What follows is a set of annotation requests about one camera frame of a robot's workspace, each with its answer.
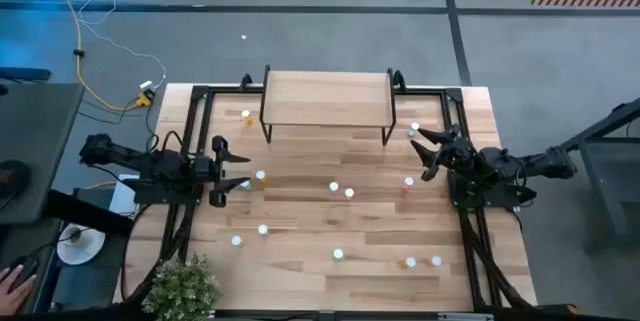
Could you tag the white power adapter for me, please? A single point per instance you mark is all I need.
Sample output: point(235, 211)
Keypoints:
point(145, 84)

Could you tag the yellow pill bottle white cap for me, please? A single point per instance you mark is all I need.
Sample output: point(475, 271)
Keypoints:
point(260, 175)
point(410, 261)
point(245, 114)

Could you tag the dark grey desk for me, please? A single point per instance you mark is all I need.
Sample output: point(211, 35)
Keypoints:
point(40, 136)

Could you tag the red pill bottle white cap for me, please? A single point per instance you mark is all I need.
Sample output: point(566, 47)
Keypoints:
point(349, 193)
point(436, 260)
point(408, 181)

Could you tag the purple pill bottle white cap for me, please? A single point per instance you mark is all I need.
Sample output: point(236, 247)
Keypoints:
point(262, 229)
point(333, 187)
point(236, 240)

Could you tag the black diagonal desk beam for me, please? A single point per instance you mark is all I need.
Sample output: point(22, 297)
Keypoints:
point(85, 213)

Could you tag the teal pill bottle white cap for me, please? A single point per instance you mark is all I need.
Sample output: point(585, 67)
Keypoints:
point(338, 253)
point(245, 185)
point(415, 126)

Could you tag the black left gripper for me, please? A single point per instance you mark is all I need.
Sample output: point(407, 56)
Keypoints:
point(207, 168)

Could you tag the white paper sheet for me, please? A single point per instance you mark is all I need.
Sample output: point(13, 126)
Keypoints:
point(120, 201)

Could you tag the black round pad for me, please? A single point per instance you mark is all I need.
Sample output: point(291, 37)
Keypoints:
point(12, 178)

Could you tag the dark metal workbench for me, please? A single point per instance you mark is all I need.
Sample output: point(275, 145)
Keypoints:
point(595, 131)

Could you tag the green artificial potted plant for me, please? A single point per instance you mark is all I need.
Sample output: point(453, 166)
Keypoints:
point(182, 288)

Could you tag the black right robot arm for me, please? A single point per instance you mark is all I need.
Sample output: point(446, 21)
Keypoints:
point(545, 163)

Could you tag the person's hand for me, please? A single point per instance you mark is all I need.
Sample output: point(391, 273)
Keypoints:
point(12, 293)

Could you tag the yellow power plug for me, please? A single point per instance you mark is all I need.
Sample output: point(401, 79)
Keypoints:
point(145, 99)

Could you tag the black computer mouse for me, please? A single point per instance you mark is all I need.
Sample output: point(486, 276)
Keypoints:
point(27, 263)

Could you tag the small brown round object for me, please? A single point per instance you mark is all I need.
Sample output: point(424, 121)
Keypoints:
point(75, 235)

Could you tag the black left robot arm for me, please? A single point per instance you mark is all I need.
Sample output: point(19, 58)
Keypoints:
point(165, 166)

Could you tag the wooden shelf black metal frame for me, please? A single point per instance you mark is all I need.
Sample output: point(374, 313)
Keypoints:
point(325, 96)

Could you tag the white plate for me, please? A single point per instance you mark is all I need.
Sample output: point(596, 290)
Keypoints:
point(87, 251)

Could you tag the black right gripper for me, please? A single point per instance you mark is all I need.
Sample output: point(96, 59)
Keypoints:
point(457, 153)

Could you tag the black flat panel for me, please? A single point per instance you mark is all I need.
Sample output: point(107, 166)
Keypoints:
point(25, 74)

